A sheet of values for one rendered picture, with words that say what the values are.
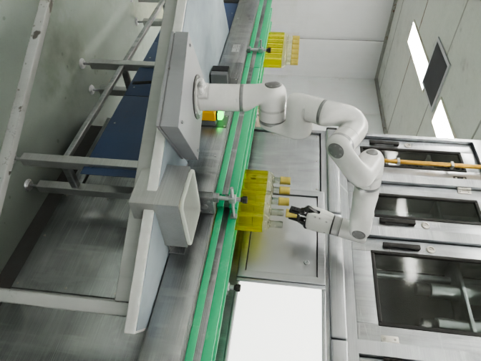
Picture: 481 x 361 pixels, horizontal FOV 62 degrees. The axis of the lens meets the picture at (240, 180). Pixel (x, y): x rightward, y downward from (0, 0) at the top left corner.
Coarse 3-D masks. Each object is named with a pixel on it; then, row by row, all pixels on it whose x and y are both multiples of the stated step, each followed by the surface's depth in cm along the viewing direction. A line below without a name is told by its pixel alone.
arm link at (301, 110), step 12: (300, 96) 131; (312, 96) 130; (288, 108) 132; (300, 108) 129; (312, 108) 127; (288, 120) 134; (300, 120) 132; (312, 120) 129; (276, 132) 140; (288, 132) 136; (300, 132) 134
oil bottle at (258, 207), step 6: (240, 204) 159; (246, 204) 159; (252, 204) 158; (258, 204) 158; (264, 204) 158; (240, 210) 157; (246, 210) 157; (252, 210) 157; (258, 210) 156; (264, 210) 156; (270, 210) 157
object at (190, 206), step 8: (192, 176) 133; (192, 184) 136; (184, 192) 123; (192, 192) 139; (184, 200) 121; (192, 200) 142; (184, 208) 145; (192, 208) 145; (184, 216) 123; (192, 216) 143; (184, 224) 125; (192, 224) 141; (192, 232) 138; (192, 240) 136
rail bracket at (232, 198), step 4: (232, 188) 140; (232, 192) 141; (216, 196) 144; (220, 196) 145; (224, 196) 145; (228, 196) 145; (232, 196) 143; (244, 196) 144; (216, 200) 144; (220, 200) 145; (224, 200) 145; (228, 200) 144; (232, 200) 143; (236, 200) 144; (240, 200) 144; (244, 200) 143; (232, 204) 146; (232, 208) 148; (232, 212) 150; (232, 216) 152; (236, 216) 152
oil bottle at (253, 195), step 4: (244, 192) 163; (248, 192) 163; (252, 192) 163; (256, 192) 163; (260, 192) 163; (264, 192) 163; (268, 192) 163; (240, 196) 162; (248, 196) 161; (252, 196) 161; (256, 196) 161; (260, 196) 161; (264, 196) 161; (268, 196) 161; (248, 200) 161; (252, 200) 161; (256, 200) 160; (260, 200) 160; (264, 200) 160; (268, 200) 160; (272, 200) 162
